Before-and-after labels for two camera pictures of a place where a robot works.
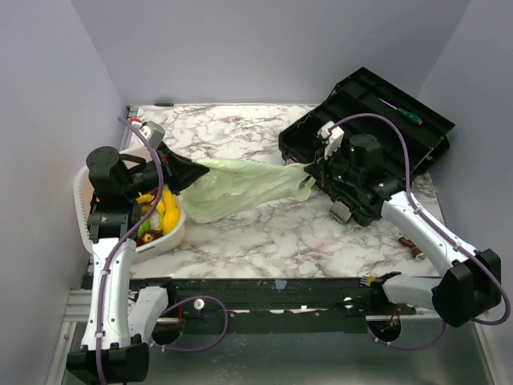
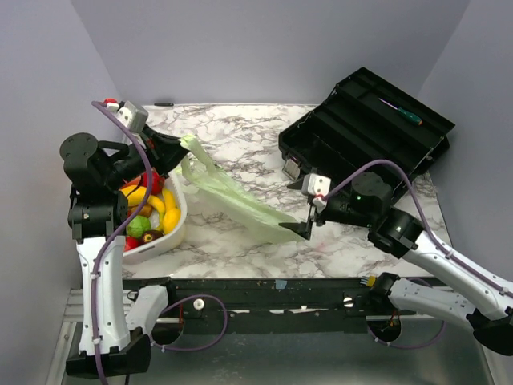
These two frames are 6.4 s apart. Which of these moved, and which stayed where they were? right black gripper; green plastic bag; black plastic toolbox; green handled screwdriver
Moved: green plastic bag; right black gripper
Stayed: green handled screwdriver; black plastic toolbox
